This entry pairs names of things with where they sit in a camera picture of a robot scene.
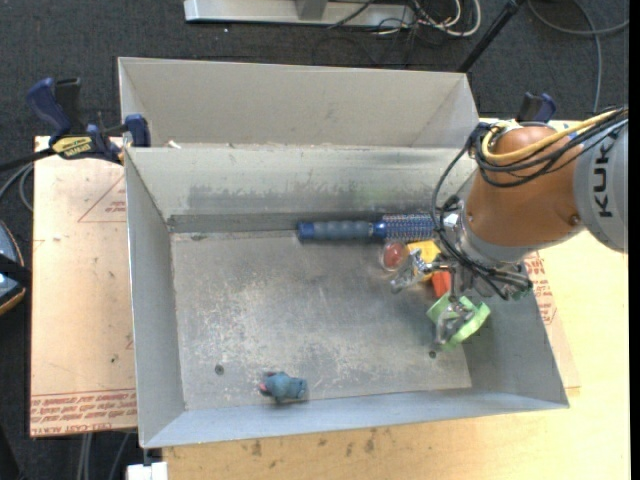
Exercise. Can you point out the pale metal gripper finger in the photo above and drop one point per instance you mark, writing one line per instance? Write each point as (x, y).
(412, 273)
(450, 320)

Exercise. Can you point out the red ball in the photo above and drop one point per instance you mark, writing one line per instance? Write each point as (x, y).
(393, 255)

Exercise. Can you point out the yellow block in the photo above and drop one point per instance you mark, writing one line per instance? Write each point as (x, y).
(426, 248)

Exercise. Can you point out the orange block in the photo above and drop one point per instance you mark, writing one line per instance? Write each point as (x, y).
(441, 284)

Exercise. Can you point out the grey metal bin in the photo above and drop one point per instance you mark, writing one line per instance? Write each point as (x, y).
(300, 308)

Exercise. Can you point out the blue toy animal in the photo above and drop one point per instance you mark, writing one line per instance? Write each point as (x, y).
(284, 387)

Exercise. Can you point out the brown cardboard board red print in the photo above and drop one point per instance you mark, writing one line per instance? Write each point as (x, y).
(80, 293)

